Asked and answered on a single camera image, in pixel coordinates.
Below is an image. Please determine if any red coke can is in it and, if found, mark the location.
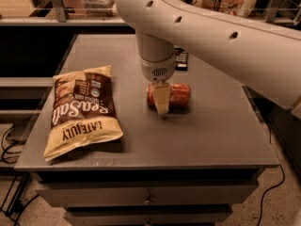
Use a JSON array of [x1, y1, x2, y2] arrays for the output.
[[147, 83, 190, 108]]

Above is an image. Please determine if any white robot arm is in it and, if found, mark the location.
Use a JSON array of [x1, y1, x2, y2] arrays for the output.
[[116, 0, 301, 117]]

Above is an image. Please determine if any black floor cable right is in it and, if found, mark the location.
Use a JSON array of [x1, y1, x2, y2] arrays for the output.
[[256, 122, 286, 226]]

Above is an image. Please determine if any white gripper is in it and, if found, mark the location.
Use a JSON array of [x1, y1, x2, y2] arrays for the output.
[[140, 53, 175, 115]]

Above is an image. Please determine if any black chocolate bar wrapper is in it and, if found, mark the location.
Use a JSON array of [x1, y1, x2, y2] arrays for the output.
[[175, 48, 188, 71]]

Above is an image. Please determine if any grey metal shelf rail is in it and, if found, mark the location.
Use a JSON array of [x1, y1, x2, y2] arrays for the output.
[[0, 0, 301, 27]]

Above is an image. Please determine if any Late July chips bag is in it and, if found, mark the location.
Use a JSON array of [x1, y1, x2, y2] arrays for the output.
[[43, 66, 123, 161]]

